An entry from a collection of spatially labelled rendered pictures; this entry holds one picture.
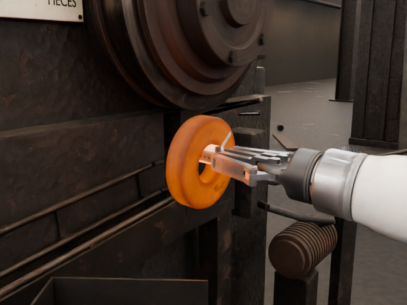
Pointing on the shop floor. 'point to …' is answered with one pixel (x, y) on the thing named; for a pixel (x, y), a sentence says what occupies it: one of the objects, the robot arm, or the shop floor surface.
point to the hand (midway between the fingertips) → (203, 152)
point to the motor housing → (299, 261)
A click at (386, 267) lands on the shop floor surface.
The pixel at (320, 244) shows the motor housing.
